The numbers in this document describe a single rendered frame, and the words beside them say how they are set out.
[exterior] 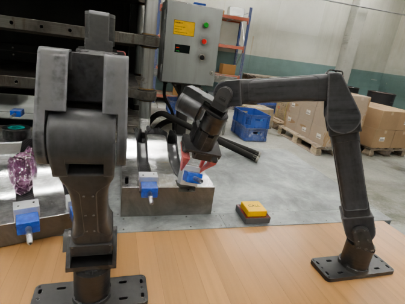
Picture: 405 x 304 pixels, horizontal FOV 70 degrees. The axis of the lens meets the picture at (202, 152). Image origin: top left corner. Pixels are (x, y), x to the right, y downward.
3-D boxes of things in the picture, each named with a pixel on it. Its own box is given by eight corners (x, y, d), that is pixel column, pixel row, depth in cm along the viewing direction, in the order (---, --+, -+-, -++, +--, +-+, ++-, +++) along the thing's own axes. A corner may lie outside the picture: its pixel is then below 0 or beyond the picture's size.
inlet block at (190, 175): (208, 193, 72) (213, 172, 73) (190, 190, 71) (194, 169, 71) (193, 184, 85) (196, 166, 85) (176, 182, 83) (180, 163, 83)
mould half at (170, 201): (211, 214, 87) (217, 172, 82) (120, 216, 79) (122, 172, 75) (179, 154, 132) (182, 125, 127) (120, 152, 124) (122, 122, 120)
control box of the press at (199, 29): (193, 248, 195) (226, 8, 147) (147, 251, 186) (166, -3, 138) (186, 229, 215) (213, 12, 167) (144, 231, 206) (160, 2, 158)
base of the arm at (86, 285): (34, 254, 52) (22, 283, 45) (147, 246, 57) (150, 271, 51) (36, 288, 54) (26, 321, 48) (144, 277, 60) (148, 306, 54)
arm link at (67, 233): (65, 224, 52) (59, 244, 46) (117, 222, 54) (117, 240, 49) (66, 253, 54) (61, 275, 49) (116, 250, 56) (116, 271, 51)
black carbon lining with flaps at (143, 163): (189, 184, 88) (193, 155, 85) (135, 184, 84) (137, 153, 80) (171, 146, 119) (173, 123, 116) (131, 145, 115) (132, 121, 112)
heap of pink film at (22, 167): (85, 186, 81) (84, 160, 78) (8, 196, 71) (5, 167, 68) (69, 154, 101) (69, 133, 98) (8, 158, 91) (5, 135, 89)
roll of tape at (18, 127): (35, 135, 100) (34, 125, 99) (24, 142, 92) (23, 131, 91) (10, 133, 99) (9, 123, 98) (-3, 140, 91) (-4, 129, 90)
